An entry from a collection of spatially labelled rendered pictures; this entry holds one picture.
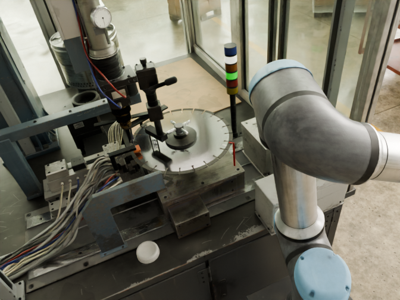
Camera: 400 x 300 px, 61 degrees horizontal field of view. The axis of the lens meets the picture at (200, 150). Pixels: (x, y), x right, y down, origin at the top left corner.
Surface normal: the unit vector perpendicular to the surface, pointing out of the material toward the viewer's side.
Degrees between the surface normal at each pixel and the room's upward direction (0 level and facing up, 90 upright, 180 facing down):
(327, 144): 54
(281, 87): 24
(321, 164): 84
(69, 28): 90
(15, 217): 0
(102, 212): 90
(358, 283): 0
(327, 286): 7
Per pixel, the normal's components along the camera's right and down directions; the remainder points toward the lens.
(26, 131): 0.39, 0.57
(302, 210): 0.04, 0.65
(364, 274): -0.11, -0.75
